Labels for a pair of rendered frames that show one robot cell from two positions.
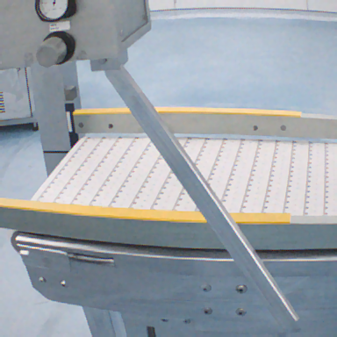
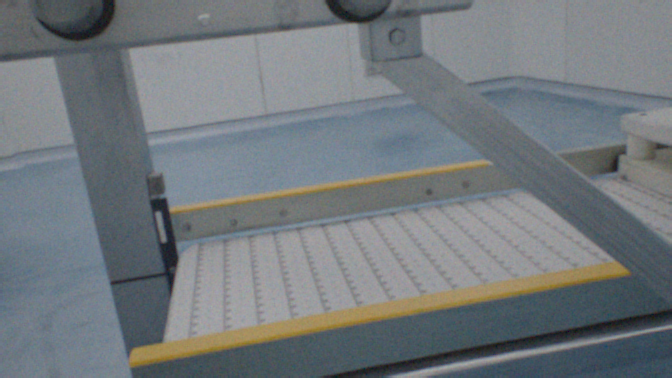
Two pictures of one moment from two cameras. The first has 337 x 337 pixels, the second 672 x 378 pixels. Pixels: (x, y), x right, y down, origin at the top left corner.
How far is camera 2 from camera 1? 0.35 m
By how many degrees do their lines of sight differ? 25
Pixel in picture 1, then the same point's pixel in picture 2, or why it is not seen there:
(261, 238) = (627, 298)
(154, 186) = (364, 278)
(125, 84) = (436, 81)
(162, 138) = (526, 153)
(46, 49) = not seen: outside the picture
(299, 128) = (487, 180)
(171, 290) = not seen: outside the picture
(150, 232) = (461, 325)
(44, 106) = (110, 208)
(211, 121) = (373, 193)
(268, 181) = (507, 242)
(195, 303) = not seen: outside the picture
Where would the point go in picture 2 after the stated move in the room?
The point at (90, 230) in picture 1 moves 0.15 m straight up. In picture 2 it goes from (359, 350) to (334, 108)
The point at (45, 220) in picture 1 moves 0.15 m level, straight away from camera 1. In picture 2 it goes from (267, 359) to (154, 288)
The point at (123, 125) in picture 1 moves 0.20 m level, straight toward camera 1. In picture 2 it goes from (252, 218) to (361, 284)
